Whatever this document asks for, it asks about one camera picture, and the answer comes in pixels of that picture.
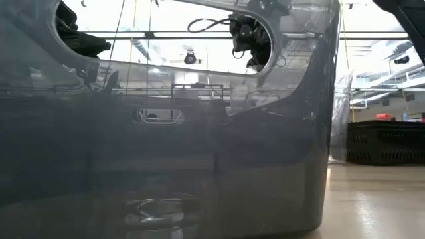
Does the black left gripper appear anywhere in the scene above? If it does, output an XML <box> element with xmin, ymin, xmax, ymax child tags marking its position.
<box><xmin>228</xmin><ymin>13</ymin><xmax>272</xmax><ymax>72</ymax></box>

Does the smoke grey plastic basket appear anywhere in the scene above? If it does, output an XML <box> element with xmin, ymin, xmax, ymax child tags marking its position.
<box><xmin>0</xmin><ymin>0</ymin><xmax>343</xmax><ymax>239</ymax></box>

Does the plastic wrapped column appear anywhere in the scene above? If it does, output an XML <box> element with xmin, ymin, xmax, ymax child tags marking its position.
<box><xmin>329</xmin><ymin>70</ymin><xmax>353</xmax><ymax>164</ymax></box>

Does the black slotted plastic basket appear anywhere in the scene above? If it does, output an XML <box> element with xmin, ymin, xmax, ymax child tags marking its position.
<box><xmin>346</xmin><ymin>120</ymin><xmax>425</xmax><ymax>167</ymax></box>

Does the black overhead camera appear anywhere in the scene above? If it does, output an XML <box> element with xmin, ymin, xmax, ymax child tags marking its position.
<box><xmin>183</xmin><ymin>51</ymin><xmax>197</xmax><ymax>66</ymax></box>

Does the black overhead frame bar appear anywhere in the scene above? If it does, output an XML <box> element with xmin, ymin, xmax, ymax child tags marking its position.
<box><xmin>76</xmin><ymin>31</ymin><xmax>410</xmax><ymax>41</ymax></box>

